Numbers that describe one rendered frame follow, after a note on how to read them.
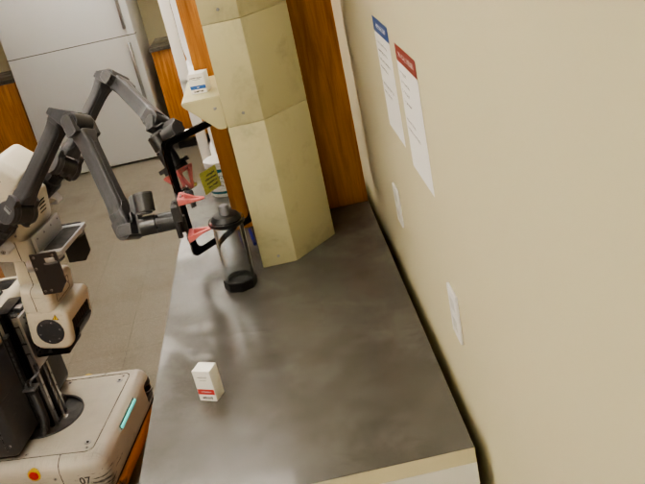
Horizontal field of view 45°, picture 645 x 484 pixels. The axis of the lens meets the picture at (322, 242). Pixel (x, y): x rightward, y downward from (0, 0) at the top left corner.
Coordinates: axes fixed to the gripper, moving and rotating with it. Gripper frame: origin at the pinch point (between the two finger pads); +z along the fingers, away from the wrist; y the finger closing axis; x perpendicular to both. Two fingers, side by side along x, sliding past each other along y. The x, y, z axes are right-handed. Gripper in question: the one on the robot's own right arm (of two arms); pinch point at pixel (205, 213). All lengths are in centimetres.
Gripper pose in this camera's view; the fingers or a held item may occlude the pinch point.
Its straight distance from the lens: 235.2
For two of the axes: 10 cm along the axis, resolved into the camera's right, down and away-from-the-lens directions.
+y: -1.9, -8.9, -4.1
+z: 9.8, -2.1, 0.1
